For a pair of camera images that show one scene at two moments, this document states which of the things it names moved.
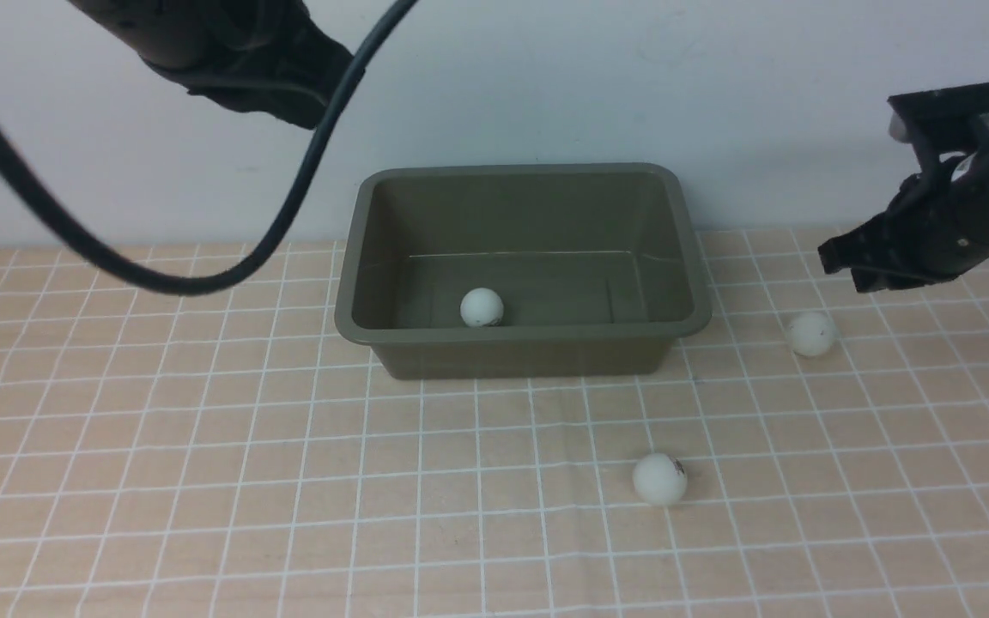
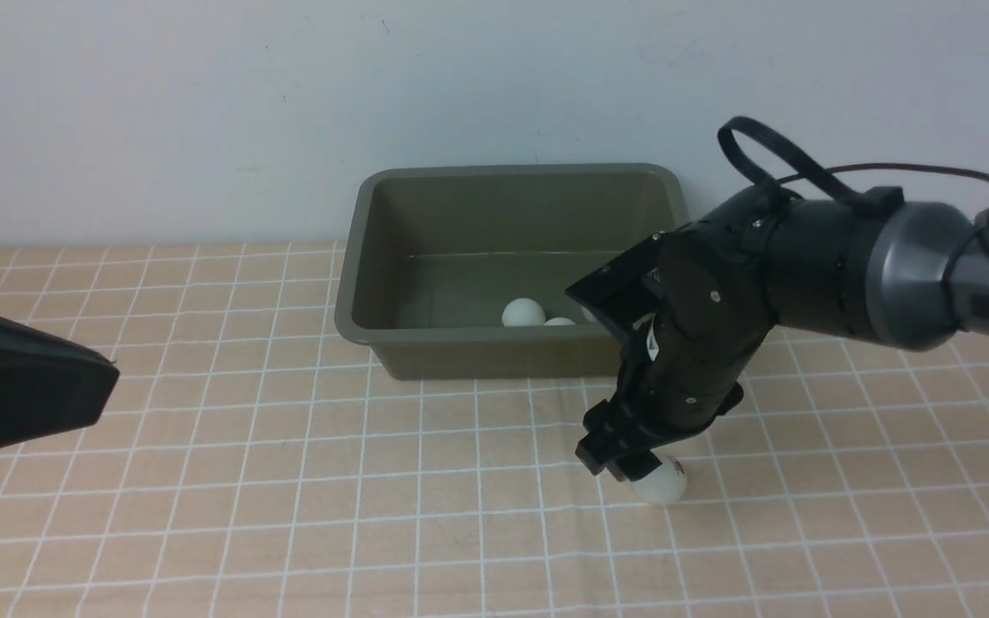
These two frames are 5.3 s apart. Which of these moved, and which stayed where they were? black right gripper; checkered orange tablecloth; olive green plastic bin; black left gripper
Moved: black left gripper; black right gripper
Stayed: checkered orange tablecloth; olive green plastic bin
